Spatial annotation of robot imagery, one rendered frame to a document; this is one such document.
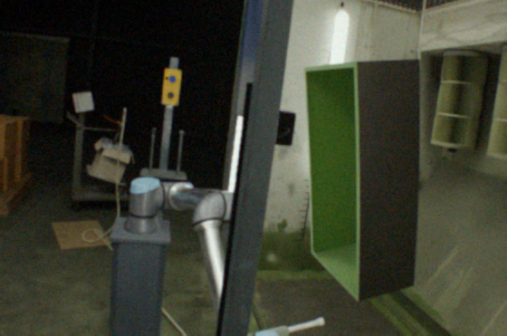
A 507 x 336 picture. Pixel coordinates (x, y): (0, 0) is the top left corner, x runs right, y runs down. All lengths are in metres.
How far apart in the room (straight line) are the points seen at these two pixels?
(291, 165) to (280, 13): 2.18
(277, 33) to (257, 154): 0.23
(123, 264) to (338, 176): 1.39
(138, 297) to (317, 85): 1.57
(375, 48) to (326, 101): 0.92
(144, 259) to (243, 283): 1.27
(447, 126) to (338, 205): 1.08
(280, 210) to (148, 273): 1.25
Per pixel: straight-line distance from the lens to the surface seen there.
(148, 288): 2.08
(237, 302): 0.80
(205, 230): 1.42
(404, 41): 3.23
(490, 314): 2.60
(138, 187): 1.95
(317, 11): 2.88
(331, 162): 2.37
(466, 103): 3.01
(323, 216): 2.45
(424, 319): 2.83
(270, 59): 0.69
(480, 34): 2.82
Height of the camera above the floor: 1.40
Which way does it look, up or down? 7 degrees down
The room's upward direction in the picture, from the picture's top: 7 degrees clockwise
